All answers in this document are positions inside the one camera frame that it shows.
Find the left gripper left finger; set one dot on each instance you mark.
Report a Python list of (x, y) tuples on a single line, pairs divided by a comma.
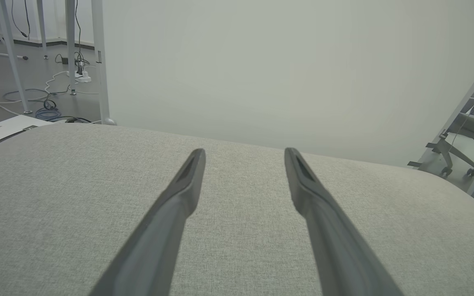
[(154, 238)]

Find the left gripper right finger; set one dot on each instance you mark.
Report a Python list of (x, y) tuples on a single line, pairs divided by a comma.
[(335, 246)]

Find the black tape strip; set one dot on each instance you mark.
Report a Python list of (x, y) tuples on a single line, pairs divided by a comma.
[(414, 164), (432, 145)]

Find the white power strip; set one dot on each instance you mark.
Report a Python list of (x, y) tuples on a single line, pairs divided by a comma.
[(84, 78)]

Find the grey backdrop panel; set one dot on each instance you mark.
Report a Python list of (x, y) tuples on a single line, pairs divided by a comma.
[(282, 74)]

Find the grey office chair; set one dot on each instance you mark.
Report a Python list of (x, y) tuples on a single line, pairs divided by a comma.
[(473, 125)]

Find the white metal cabinet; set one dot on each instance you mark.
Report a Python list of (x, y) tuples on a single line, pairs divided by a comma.
[(6, 127)]

